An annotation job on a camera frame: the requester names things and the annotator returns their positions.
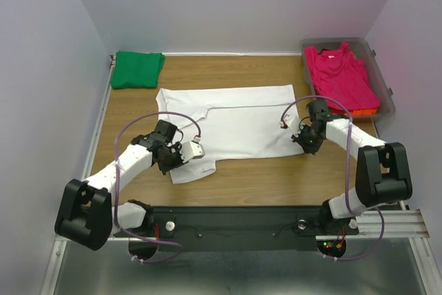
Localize white t shirt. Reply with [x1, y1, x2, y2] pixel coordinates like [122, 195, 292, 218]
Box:
[156, 85, 303, 184]

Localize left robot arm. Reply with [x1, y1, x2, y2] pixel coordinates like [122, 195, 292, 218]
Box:
[55, 120, 204, 251]

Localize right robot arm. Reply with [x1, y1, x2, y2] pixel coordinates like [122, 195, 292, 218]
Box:
[280, 99, 413, 233]

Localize orange t shirt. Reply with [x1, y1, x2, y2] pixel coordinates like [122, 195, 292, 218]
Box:
[335, 108, 378, 118]

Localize pink t shirt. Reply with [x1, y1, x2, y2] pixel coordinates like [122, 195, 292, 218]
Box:
[304, 41, 381, 112]

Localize clear plastic bin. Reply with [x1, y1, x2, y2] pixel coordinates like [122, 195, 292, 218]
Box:
[300, 37, 395, 122]

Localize folded green t shirt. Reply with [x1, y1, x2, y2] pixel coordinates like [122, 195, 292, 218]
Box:
[110, 51, 165, 90]

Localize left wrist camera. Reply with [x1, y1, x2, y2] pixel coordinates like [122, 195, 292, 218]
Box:
[180, 136, 205, 164]

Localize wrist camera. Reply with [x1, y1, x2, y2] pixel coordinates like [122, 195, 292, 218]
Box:
[280, 114, 301, 137]
[180, 136, 205, 164]

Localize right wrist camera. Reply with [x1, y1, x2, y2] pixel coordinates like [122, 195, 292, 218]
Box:
[280, 114, 301, 137]

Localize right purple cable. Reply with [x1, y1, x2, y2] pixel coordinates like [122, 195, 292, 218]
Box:
[278, 96, 387, 261]

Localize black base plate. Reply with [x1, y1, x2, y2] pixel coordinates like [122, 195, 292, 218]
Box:
[112, 202, 358, 259]

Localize aluminium rail frame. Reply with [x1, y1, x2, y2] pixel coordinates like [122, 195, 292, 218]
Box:
[57, 56, 441, 294]

